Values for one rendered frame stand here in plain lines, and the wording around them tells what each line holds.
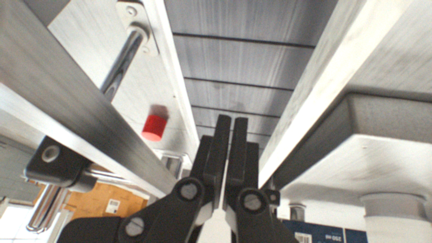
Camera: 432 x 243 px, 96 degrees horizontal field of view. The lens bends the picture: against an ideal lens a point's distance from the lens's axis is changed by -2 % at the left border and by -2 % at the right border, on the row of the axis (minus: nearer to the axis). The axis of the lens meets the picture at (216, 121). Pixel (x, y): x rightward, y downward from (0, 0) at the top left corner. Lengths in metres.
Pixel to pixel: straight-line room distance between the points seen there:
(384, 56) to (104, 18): 0.24
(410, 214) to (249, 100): 0.33
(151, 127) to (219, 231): 0.18
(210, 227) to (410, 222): 0.29
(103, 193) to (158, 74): 1.89
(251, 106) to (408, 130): 0.15
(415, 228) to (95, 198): 2.03
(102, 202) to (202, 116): 1.90
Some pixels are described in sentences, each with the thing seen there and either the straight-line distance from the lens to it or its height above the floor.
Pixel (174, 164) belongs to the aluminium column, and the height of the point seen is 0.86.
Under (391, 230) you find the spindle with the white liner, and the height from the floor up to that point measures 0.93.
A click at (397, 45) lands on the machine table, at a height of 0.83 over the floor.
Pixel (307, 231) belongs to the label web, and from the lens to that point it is 0.60.
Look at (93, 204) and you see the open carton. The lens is 2.13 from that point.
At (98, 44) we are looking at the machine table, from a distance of 0.25.
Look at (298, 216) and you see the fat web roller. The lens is 0.60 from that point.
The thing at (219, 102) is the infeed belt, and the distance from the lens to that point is 0.17.
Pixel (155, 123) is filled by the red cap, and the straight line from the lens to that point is 0.34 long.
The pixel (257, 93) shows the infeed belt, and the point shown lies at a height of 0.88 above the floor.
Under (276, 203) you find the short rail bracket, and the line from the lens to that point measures 0.41.
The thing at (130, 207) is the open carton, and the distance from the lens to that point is 2.54.
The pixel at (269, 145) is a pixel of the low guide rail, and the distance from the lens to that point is 0.18.
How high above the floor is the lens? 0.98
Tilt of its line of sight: 28 degrees down
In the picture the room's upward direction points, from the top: 169 degrees counter-clockwise
